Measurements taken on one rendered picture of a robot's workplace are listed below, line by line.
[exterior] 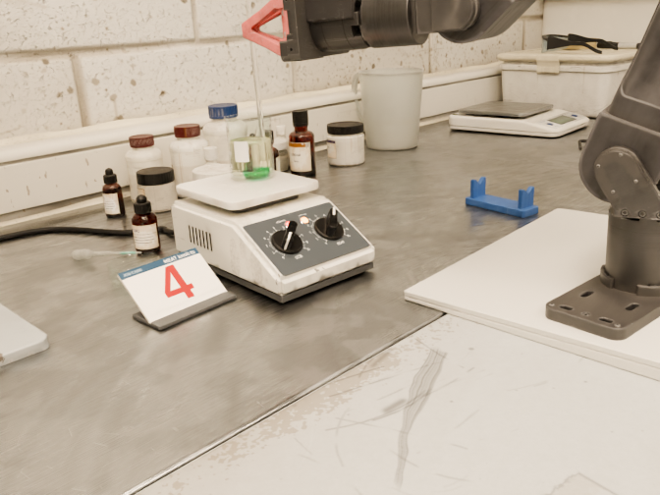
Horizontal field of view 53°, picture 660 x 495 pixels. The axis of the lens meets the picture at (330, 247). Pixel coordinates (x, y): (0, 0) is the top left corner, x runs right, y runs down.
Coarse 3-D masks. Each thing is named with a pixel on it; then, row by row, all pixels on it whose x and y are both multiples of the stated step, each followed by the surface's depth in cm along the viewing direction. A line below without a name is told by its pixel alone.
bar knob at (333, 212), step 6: (330, 210) 69; (336, 210) 70; (330, 216) 69; (336, 216) 69; (318, 222) 70; (324, 222) 70; (330, 222) 68; (336, 222) 68; (318, 228) 69; (324, 228) 69; (330, 228) 68; (336, 228) 68; (342, 228) 70; (318, 234) 69; (324, 234) 68; (330, 234) 68; (336, 234) 69; (342, 234) 69
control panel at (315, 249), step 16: (320, 208) 72; (256, 224) 67; (272, 224) 68; (304, 224) 69; (256, 240) 65; (304, 240) 67; (320, 240) 68; (336, 240) 69; (352, 240) 70; (272, 256) 64; (288, 256) 65; (304, 256) 66; (320, 256) 66; (336, 256) 67; (288, 272) 63
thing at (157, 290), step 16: (192, 256) 67; (144, 272) 64; (160, 272) 64; (176, 272) 65; (192, 272) 66; (208, 272) 67; (144, 288) 63; (160, 288) 63; (176, 288) 64; (192, 288) 65; (208, 288) 66; (144, 304) 61; (160, 304) 62; (176, 304) 63
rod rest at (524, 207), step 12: (480, 180) 93; (480, 192) 93; (528, 192) 87; (468, 204) 93; (480, 204) 91; (492, 204) 90; (504, 204) 89; (516, 204) 89; (528, 204) 87; (516, 216) 87
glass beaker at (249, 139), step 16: (240, 112) 77; (256, 112) 76; (240, 128) 72; (256, 128) 72; (240, 144) 73; (256, 144) 73; (272, 144) 75; (240, 160) 73; (256, 160) 73; (272, 160) 75; (240, 176) 74; (256, 176) 74; (272, 176) 75
